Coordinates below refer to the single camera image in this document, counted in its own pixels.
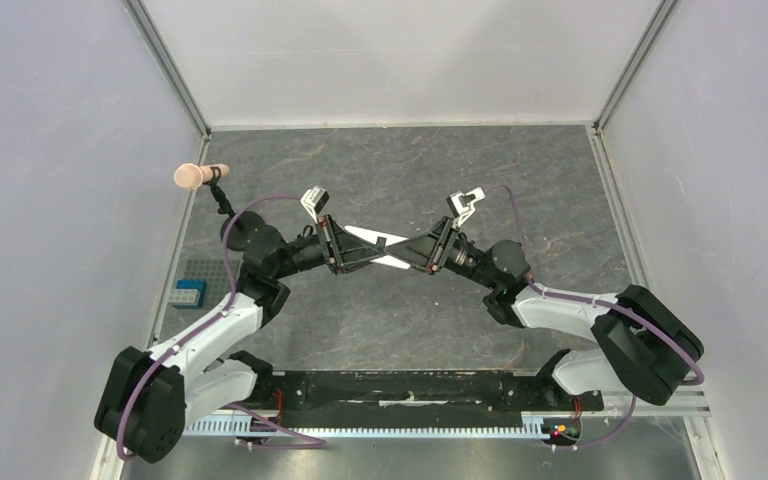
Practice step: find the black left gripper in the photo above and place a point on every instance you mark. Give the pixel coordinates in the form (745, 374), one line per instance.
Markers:
(348, 252)

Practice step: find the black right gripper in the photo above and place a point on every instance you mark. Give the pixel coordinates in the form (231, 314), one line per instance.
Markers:
(439, 244)

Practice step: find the white remote control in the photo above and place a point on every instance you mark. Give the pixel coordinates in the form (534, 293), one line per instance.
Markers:
(372, 236)

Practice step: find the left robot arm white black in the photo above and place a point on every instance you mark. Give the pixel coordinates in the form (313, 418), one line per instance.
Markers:
(151, 395)

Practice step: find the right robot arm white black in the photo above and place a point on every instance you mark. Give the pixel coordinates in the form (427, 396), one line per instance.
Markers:
(641, 346)

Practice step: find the grey lego baseplate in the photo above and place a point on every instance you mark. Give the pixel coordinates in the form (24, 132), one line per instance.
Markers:
(213, 272)

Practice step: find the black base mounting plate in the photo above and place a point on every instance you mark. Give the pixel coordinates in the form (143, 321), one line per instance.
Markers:
(411, 398)

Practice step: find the blue lego brick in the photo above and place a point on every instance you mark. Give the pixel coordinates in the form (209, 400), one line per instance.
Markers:
(187, 293)

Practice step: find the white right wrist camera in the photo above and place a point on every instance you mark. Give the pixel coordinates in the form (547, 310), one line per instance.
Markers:
(463, 205)

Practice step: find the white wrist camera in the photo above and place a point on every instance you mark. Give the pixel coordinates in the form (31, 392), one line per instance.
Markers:
(463, 205)
(314, 201)

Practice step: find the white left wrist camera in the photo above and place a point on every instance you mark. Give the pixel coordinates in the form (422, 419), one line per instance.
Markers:
(314, 201)

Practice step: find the white cable duct strip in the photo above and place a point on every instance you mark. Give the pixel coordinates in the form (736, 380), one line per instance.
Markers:
(241, 425)

